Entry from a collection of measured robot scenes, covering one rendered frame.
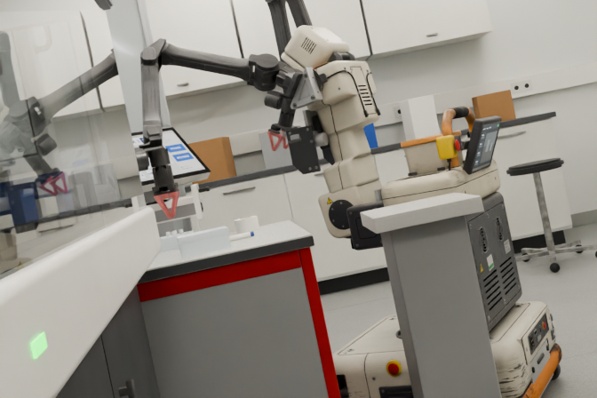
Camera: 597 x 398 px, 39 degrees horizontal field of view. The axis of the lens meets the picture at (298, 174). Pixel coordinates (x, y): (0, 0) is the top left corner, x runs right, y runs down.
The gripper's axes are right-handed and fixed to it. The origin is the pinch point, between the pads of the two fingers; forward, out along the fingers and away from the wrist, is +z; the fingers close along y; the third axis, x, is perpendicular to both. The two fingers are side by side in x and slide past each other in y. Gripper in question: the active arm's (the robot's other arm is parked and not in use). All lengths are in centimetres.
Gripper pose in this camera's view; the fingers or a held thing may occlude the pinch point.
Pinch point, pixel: (171, 215)
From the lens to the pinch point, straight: 252.9
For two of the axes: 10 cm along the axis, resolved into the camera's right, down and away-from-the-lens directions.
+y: 0.3, 0.1, -10.0
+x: 9.8, -2.0, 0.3
